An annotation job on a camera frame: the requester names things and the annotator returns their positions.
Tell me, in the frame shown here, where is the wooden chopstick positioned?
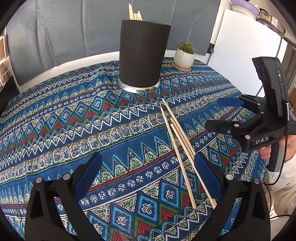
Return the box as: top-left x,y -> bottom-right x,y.
160,107 -> 197,209
133,13 -> 139,20
162,98 -> 197,156
170,118 -> 196,159
128,4 -> 134,20
171,123 -> 217,209
137,11 -> 142,21

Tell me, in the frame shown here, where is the right hand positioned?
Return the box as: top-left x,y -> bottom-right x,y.
258,134 -> 296,163

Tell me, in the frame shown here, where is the white refrigerator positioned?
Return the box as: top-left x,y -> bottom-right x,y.
208,9 -> 287,97

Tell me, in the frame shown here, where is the wooden coaster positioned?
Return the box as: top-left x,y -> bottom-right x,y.
171,61 -> 192,72

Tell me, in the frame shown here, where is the steel pot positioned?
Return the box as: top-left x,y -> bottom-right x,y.
257,8 -> 285,36

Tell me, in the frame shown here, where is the patterned blue tablecloth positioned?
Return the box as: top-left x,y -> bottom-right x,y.
1,58 -> 266,240

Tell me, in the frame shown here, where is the white potted succulent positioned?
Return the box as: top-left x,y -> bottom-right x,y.
173,40 -> 195,69

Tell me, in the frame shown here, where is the purple colander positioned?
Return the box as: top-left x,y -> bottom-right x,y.
231,0 -> 260,20

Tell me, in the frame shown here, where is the black cylindrical utensil holder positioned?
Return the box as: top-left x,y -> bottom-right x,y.
117,20 -> 171,93

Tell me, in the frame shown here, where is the grey backdrop cloth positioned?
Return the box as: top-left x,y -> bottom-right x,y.
6,1 -> 220,85

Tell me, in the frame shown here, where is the black cable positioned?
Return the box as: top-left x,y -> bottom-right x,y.
263,101 -> 292,220

